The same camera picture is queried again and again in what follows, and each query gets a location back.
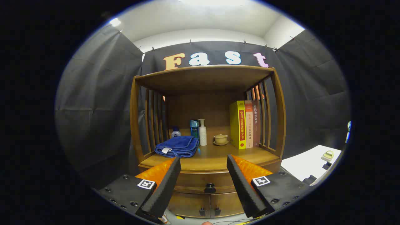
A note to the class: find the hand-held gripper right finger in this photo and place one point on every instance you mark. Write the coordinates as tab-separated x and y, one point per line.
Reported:
242	190

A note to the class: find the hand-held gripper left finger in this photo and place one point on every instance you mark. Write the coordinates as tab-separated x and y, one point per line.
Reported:
167	187

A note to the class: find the wooden drawer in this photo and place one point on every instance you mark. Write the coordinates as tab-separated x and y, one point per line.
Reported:
203	179

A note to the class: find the wooden cabinet door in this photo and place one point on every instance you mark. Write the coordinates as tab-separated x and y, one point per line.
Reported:
189	203
226	203

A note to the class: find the wooden countertop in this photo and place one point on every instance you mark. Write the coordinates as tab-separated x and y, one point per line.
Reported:
215	156

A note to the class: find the white side cabinet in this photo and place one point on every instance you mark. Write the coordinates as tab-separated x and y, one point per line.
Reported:
306	162

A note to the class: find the wooden cabinet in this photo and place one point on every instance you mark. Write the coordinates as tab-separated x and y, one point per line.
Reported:
203	78

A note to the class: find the blue folded towel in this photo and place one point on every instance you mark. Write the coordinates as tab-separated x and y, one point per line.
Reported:
178	145

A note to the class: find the small blue-capped white bottle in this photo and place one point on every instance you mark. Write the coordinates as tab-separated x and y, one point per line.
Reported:
176	133

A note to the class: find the beige lidded teacup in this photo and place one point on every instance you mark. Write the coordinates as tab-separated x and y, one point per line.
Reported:
221	139

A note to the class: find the white pump bottle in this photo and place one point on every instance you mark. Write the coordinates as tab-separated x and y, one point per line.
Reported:
202	134

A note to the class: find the clear blue bottle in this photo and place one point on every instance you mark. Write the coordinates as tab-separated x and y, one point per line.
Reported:
194	128

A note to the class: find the yellow book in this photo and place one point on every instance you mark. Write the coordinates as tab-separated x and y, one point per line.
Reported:
237	125

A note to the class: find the beige orange book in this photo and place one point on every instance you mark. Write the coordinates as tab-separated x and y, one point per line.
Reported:
249	125

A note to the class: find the brown book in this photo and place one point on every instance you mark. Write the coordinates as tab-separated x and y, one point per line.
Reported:
256	125

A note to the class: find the black backdrop cloth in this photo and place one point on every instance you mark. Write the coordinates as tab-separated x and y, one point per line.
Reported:
93	109

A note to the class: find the ceiling light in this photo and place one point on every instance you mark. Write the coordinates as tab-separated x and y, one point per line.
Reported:
115	22

